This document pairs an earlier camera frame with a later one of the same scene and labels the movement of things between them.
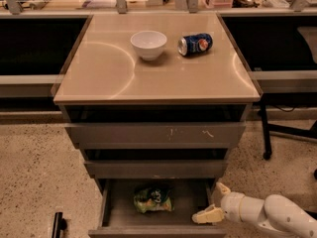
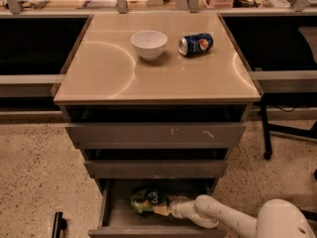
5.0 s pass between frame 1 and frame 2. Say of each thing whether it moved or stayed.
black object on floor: stayed
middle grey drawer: stayed
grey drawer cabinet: stayed
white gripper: moved
